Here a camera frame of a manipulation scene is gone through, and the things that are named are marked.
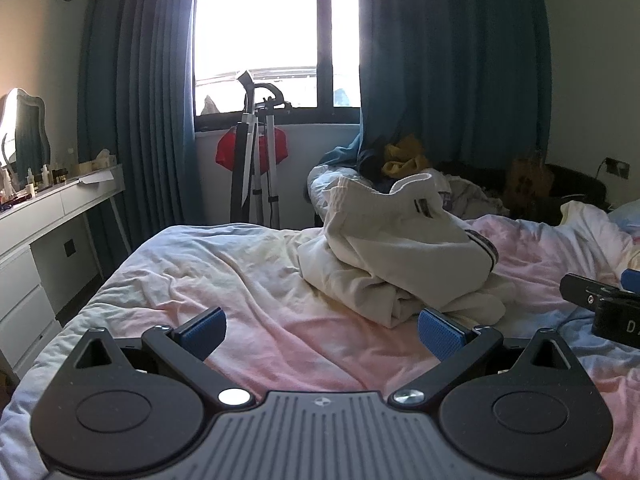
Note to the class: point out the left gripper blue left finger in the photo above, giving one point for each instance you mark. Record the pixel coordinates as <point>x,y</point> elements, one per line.
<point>181,352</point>

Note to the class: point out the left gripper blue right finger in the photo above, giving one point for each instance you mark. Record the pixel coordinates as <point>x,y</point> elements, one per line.
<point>463,353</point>

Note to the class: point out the white clothes pile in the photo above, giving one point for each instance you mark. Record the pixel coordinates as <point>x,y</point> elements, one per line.
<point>461,197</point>

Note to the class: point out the pastel pillow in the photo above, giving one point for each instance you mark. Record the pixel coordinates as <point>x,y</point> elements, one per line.
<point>627,218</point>

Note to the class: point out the black nightstand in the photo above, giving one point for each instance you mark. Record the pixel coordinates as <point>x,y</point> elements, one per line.
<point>568,184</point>

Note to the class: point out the white vanity desk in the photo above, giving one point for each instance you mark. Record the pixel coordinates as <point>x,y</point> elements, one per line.
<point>47,259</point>

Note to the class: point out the folded exercise machine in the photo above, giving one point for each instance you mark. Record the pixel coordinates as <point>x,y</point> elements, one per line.
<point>254,176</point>

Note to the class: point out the yellow garment on pile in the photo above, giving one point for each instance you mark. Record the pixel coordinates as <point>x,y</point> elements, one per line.
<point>404,158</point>

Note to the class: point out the red cloth on machine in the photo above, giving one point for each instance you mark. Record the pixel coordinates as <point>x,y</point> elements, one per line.
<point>226,145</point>

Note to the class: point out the left teal curtain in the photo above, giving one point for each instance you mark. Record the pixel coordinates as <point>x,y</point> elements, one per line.
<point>136,100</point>

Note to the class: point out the teal curtain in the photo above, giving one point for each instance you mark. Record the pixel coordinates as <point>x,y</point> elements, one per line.
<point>136,100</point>
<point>470,79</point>

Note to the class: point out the white framed vanity mirror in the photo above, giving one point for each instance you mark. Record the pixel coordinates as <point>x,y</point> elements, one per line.
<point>24,141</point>

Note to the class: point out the right teal curtain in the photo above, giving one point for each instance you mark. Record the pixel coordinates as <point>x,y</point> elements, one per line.
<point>470,79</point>

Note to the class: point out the black wall socket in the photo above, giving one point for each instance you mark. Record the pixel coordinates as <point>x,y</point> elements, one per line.
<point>617,168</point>

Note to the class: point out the window frame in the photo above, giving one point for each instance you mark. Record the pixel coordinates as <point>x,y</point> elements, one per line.
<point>309,49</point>

